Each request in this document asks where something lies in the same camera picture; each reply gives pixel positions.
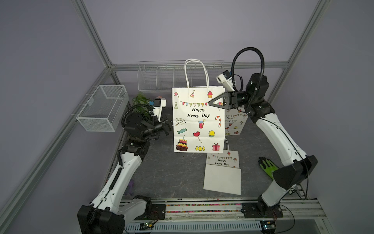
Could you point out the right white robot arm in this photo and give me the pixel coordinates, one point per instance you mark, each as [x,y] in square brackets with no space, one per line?
[297,164]

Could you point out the white party paper bag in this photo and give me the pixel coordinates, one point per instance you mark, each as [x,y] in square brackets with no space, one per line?
[222,172]

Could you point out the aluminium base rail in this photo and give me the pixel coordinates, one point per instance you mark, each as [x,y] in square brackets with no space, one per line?
[232,215]

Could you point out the green black work glove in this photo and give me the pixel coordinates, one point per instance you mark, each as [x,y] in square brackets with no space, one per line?
[268,166]

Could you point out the white wire wall shelf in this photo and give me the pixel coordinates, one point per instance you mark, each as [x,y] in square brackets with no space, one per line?
[165,75]

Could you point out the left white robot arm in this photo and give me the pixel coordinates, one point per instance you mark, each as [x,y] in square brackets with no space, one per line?
[105,215]

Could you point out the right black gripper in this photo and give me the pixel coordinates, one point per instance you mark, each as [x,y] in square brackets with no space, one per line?
[233,101]

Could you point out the green artificial plant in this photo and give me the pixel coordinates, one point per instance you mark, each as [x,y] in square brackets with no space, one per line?
[141,98]

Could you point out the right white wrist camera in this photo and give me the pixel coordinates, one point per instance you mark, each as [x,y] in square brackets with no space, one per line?
[225,79]

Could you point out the purple small toy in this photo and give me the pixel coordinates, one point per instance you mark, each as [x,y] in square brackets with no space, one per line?
[130,188]

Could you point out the white wire mesh basket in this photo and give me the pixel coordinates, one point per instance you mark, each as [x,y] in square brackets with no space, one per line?
[104,109]

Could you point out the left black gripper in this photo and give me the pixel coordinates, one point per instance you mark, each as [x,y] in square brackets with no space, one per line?
[166,126]

